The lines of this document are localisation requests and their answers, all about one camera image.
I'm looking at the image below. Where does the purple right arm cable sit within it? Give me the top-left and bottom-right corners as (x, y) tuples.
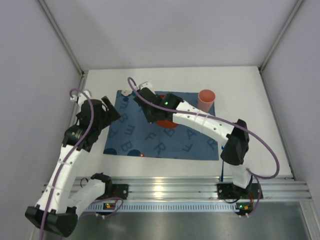
(127, 76), (280, 218)

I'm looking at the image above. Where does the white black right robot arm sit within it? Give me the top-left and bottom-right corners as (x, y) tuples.
(134, 87), (252, 190)

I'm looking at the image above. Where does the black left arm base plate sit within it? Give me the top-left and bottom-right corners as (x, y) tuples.
(110, 184), (129, 200)

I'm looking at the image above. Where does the aluminium corner post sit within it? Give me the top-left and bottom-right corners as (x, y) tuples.
(35, 0), (84, 76)
(258, 0), (306, 73)

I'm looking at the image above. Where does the right aluminium corner post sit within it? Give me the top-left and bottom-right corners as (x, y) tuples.
(258, 0), (306, 73)

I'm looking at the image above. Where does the perforated grey cable duct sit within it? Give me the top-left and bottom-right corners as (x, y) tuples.
(84, 201), (252, 213)

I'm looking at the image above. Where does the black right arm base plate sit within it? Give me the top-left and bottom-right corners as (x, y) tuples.
(216, 183), (264, 201)

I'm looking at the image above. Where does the blue metal fork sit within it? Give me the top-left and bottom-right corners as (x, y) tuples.
(220, 145), (225, 182)

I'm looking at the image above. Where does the pink plastic cup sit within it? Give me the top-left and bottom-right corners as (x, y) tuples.
(198, 89), (216, 113)

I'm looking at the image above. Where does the red plastic plate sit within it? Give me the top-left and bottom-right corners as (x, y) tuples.
(155, 120), (179, 129)

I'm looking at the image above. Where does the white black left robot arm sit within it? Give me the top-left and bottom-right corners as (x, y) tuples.
(25, 96), (120, 238)

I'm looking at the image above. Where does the left aluminium corner post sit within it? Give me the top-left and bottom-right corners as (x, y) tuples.
(35, 0), (84, 76)

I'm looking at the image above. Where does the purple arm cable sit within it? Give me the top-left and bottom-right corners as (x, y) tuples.
(127, 76), (280, 218)
(38, 87), (125, 240)

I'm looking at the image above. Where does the aluminium rail frame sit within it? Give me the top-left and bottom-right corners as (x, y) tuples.
(77, 66), (311, 202)

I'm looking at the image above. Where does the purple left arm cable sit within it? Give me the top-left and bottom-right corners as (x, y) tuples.
(38, 87), (125, 240)

